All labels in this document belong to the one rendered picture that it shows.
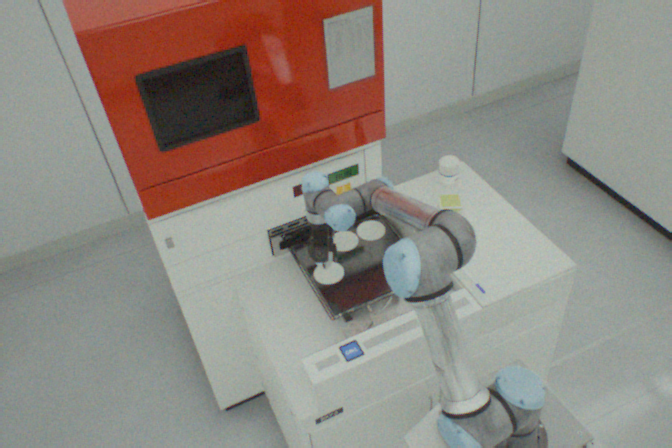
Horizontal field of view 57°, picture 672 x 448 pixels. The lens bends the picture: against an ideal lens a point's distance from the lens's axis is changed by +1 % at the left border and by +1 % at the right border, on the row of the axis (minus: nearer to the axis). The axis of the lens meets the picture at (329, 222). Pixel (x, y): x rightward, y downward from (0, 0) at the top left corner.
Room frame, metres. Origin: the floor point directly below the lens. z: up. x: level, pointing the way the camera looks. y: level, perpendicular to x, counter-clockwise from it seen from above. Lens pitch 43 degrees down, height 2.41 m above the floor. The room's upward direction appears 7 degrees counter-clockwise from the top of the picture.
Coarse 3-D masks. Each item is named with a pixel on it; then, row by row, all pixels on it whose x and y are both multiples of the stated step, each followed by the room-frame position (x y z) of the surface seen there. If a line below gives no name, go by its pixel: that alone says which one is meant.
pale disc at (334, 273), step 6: (336, 264) 1.43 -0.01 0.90; (318, 270) 1.41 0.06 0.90; (324, 270) 1.41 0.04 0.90; (330, 270) 1.40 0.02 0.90; (336, 270) 1.40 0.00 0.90; (342, 270) 1.40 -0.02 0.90; (318, 276) 1.38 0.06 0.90; (324, 276) 1.38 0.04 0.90; (330, 276) 1.38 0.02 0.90; (336, 276) 1.37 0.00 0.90; (342, 276) 1.37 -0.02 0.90; (324, 282) 1.35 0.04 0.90; (330, 282) 1.35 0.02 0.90
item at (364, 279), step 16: (352, 224) 1.62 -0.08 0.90; (384, 224) 1.60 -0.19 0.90; (384, 240) 1.52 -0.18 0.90; (304, 256) 1.48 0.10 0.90; (336, 256) 1.47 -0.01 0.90; (352, 256) 1.46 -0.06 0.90; (368, 256) 1.45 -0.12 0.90; (352, 272) 1.38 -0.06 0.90; (368, 272) 1.38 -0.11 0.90; (320, 288) 1.33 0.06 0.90; (336, 288) 1.32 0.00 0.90; (352, 288) 1.31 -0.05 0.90; (368, 288) 1.31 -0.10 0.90; (384, 288) 1.30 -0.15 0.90; (336, 304) 1.25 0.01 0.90; (352, 304) 1.25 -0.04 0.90
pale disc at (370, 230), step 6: (366, 222) 1.62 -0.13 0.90; (372, 222) 1.62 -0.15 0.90; (378, 222) 1.61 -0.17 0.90; (360, 228) 1.59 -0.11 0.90; (366, 228) 1.59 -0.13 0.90; (372, 228) 1.58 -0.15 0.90; (378, 228) 1.58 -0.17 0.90; (384, 228) 1.58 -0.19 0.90; (360, 234) 1.56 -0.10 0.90; (366, 234) 1.56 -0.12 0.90; (372, 234) 1.55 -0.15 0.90; (378, 234) 1.55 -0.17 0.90; (372, 240) 1.52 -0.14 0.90
